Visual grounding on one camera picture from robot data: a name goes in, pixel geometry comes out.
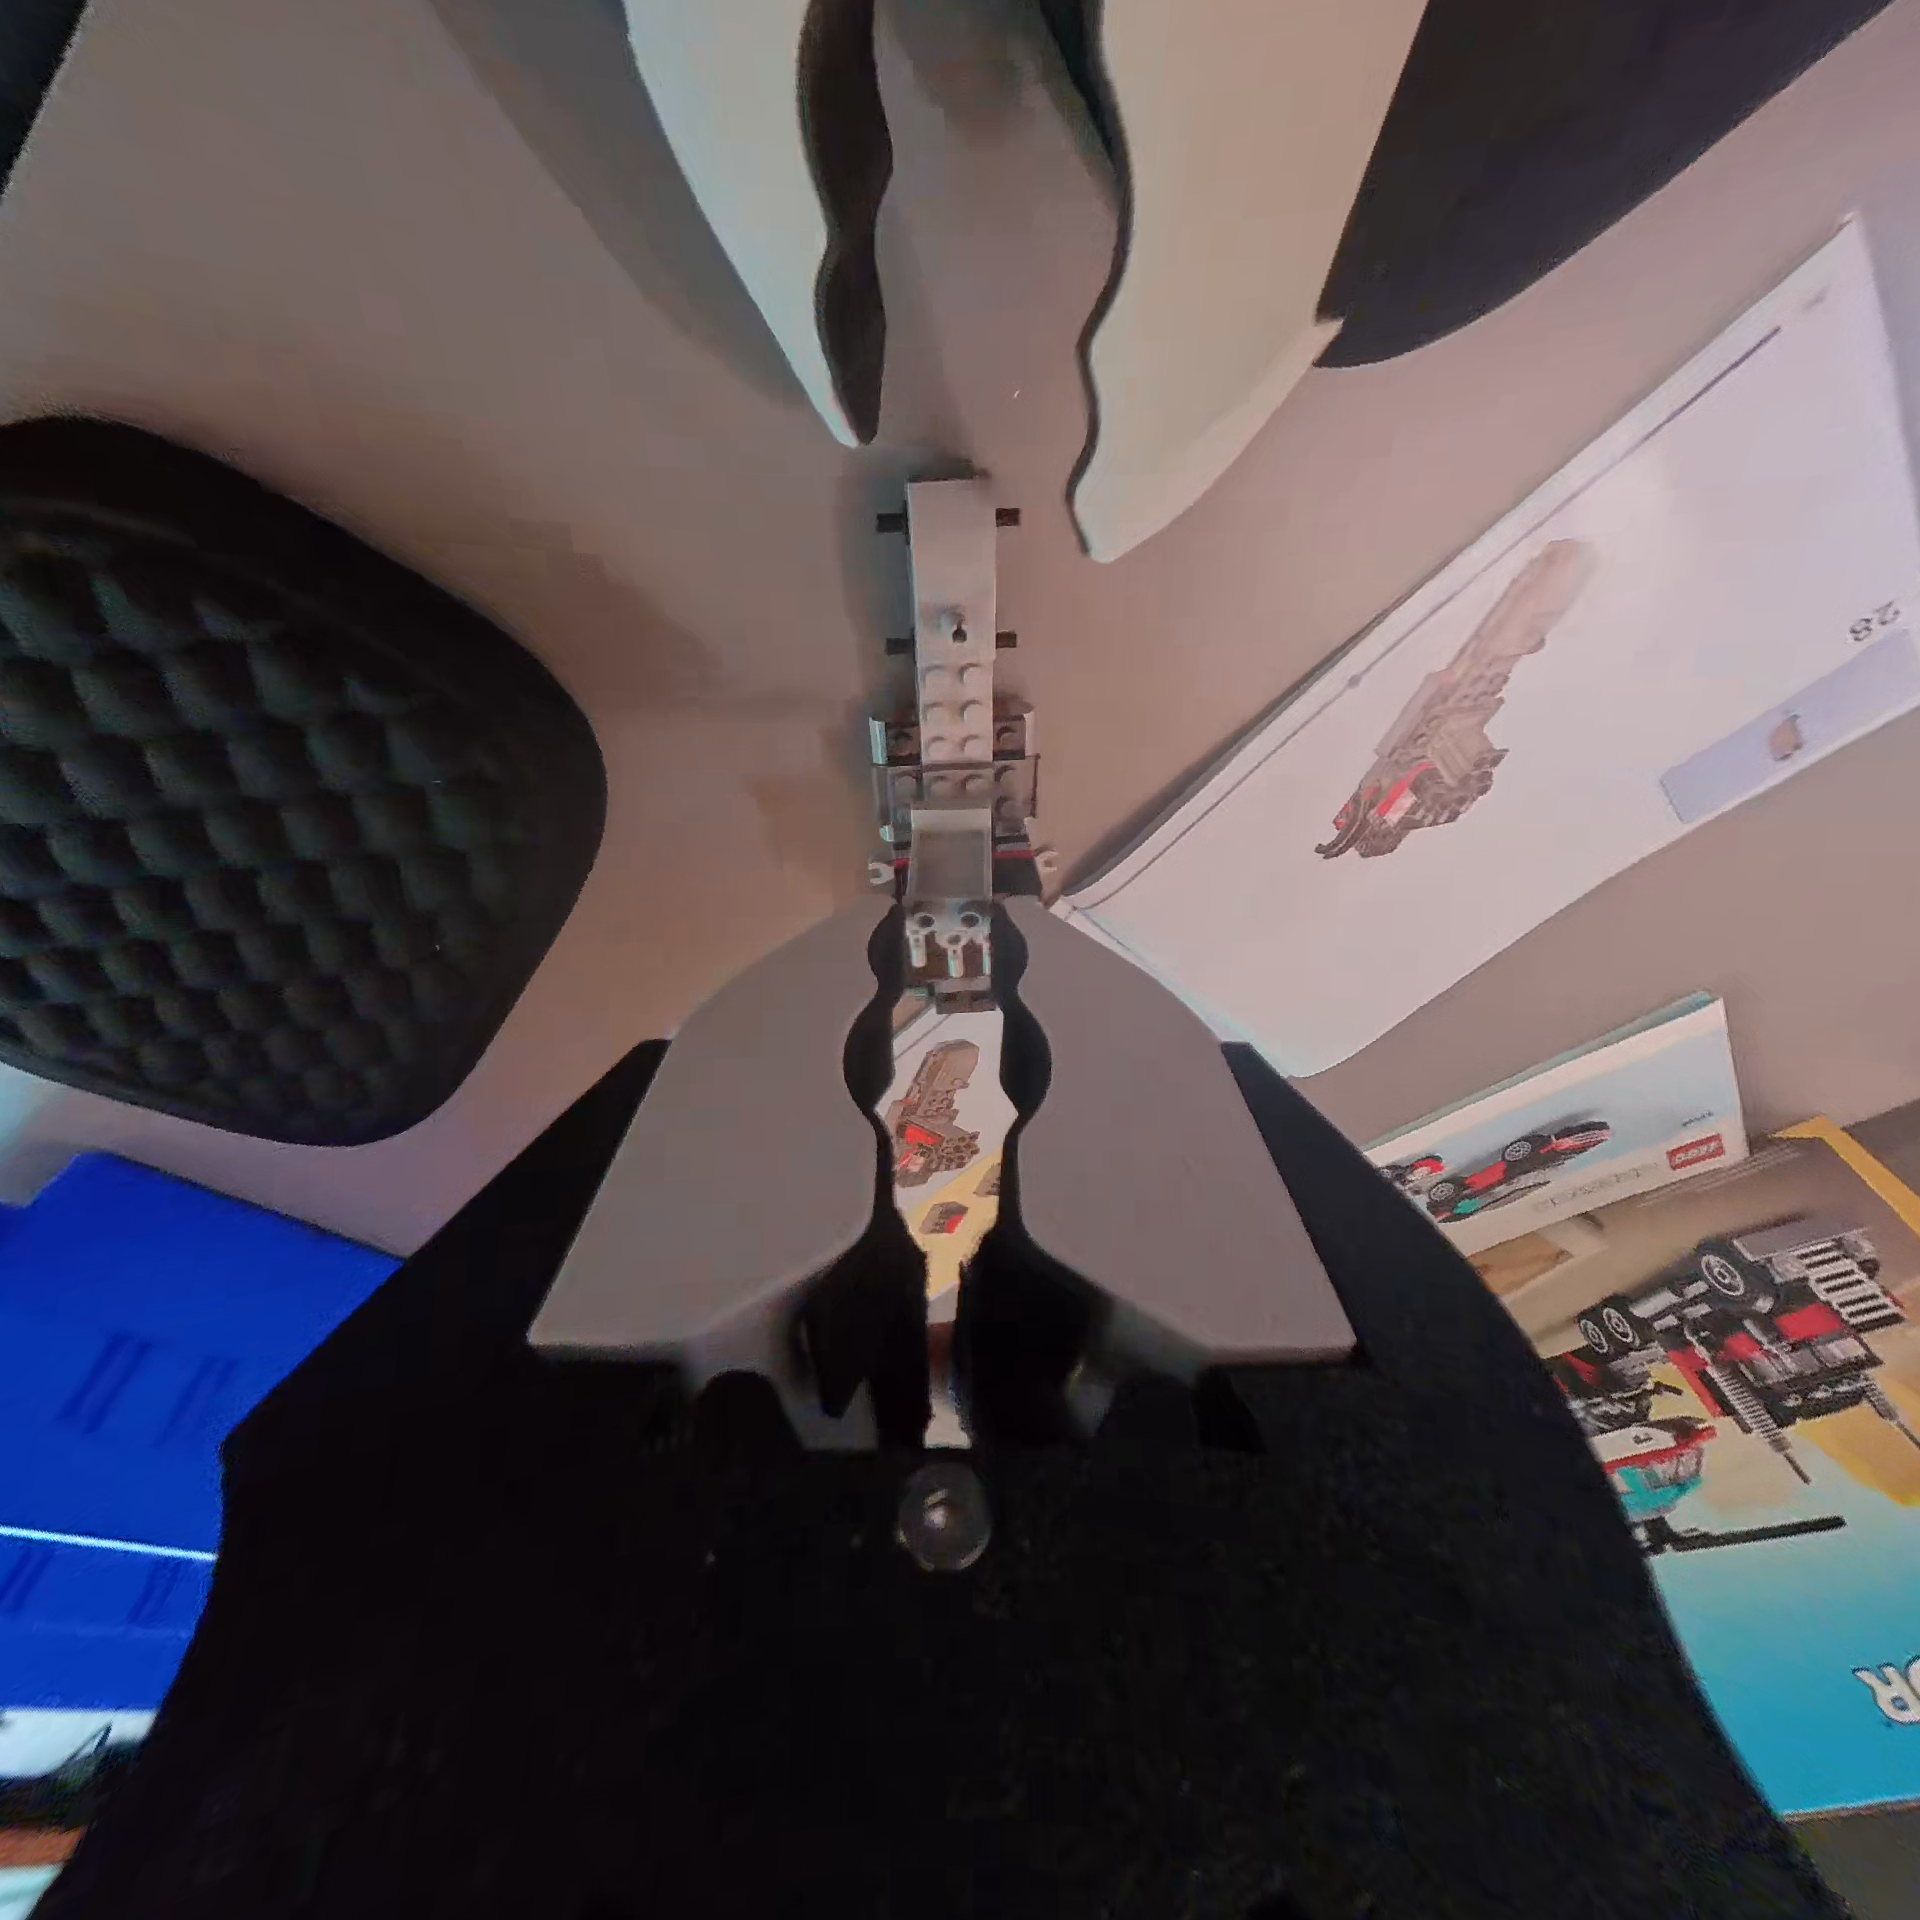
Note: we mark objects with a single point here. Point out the toy brick set box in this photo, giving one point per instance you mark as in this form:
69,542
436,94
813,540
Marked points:
1770,1502

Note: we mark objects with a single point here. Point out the step-page instruction booklet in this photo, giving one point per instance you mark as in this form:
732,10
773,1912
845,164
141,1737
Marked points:
1502,721

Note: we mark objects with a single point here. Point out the large blue plastic bin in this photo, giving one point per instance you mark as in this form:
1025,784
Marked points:
150,1352

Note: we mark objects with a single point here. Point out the grey toy brick slope panel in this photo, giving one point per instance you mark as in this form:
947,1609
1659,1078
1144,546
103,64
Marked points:
954,855

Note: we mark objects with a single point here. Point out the black toy brick block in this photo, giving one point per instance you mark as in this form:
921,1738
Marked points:
954,986

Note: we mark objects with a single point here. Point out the car-cover instruction booklet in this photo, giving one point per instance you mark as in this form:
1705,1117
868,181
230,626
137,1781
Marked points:
1592,1140

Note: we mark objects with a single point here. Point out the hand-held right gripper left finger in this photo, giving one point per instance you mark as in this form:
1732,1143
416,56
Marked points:
707,1201

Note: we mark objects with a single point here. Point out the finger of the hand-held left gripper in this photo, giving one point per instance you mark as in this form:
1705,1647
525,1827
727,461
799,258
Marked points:
1245,226
735,120

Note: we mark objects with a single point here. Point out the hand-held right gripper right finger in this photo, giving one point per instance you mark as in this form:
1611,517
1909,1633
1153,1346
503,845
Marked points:
1187,1201

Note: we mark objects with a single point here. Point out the toy brick truck model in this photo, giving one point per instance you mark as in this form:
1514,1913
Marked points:
954,599

